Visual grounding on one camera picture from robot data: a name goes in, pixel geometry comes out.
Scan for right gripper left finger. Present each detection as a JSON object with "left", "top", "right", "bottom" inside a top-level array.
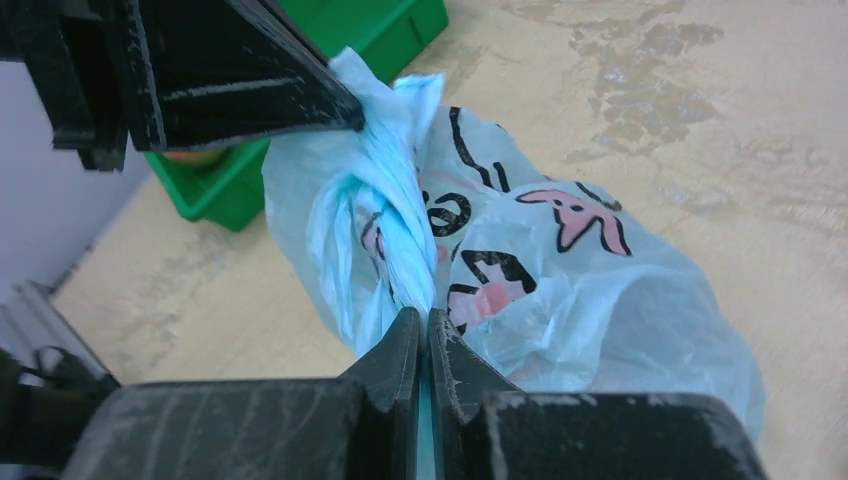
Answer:
[{"left": 63, "top": 308, "right": 420, "bottom": 479}]

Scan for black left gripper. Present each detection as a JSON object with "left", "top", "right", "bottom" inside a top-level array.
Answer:
[{"left": 1, "top": 1, "right": 365, "bottom": 172}]

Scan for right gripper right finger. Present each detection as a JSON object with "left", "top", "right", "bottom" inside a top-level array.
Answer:
[{"left": 428, "top": 310, "right": 766, "bottom": 479}]

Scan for fake peach fruit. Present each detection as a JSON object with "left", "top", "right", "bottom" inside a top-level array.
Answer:
[{"left": 163, "top": 149, "right": 227, "bottom": 168}]

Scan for light blue plastic bag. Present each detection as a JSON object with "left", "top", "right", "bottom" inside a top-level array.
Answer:
[{"left": 262, "top": 49, "right": 766, "bottom": 437}]

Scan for green plastic tray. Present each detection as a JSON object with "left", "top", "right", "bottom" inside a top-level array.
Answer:
[{"left": 141, "top": 1, "right": 448, "bottom": 232}]

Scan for aluminium frame rail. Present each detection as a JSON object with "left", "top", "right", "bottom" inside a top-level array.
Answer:
[{"left": 1, "top": 281, "right": 120, "bottom": 396}]

